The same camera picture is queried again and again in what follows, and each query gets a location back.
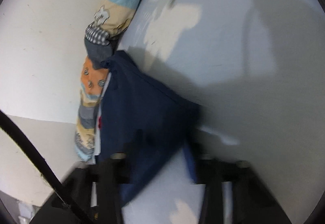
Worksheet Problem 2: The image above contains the black cable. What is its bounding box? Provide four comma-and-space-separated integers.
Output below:
0, 109, 95, 224

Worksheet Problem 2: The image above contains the long patchwork bolster pillow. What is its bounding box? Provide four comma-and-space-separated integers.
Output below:
74, 0, 140, 162

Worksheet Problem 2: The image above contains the navy blue jacket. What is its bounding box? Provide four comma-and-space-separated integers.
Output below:
98, 50, 200, 205

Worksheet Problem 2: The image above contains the light blue cloud bedsheet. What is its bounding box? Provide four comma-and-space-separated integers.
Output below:
118, 0, 324, 223

